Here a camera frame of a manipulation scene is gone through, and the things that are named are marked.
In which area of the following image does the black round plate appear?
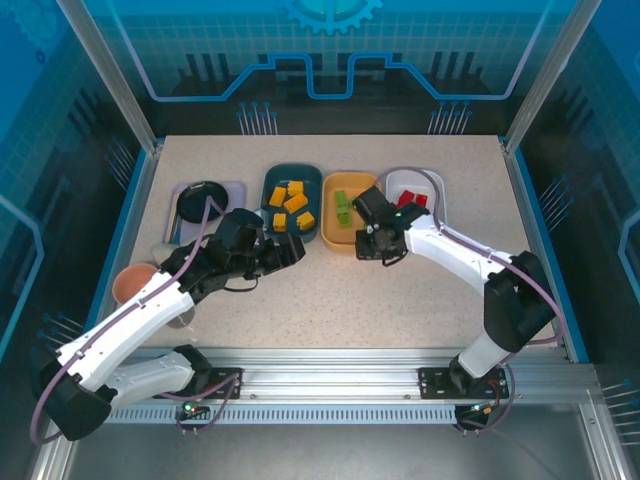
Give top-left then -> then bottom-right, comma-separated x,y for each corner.
177,180 -> 230,225

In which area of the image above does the tan plastic container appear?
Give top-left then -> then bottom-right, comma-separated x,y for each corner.
321,172 -> 382,254

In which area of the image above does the orange cup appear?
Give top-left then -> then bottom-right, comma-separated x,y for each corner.
112,263 -> 162,307

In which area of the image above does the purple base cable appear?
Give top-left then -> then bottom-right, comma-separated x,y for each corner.
452,377 -> 556,480
154,367 -> 245,437

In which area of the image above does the aluminium mounting rail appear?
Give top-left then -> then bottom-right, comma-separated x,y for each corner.
67,348 -> 596,401

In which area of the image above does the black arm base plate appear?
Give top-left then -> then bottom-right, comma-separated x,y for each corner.
152,367 -> 244,400
417,367 -> 511,400

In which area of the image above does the teal plastic container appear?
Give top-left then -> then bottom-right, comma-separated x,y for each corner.
259,163 -> 324,245

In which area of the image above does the aluminium frame post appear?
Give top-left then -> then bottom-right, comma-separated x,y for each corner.
501,0 -> 586,154
55,0 -> 164,154

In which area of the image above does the white plastic container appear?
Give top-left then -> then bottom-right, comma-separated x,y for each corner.
384,168 -> 449,231

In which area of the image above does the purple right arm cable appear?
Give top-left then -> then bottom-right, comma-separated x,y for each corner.
382,167 -> 566,366

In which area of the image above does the lavender tray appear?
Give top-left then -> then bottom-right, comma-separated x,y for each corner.
164,179 -> 248,246

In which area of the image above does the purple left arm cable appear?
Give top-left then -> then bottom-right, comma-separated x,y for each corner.
29,197 -> 226,446

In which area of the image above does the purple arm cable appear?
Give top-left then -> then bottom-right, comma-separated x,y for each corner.
29,197 -> 226,446
382,167 -> 566,366

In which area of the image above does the slotted grey cable duct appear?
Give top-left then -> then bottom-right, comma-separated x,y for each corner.
99,405 -> 459,425

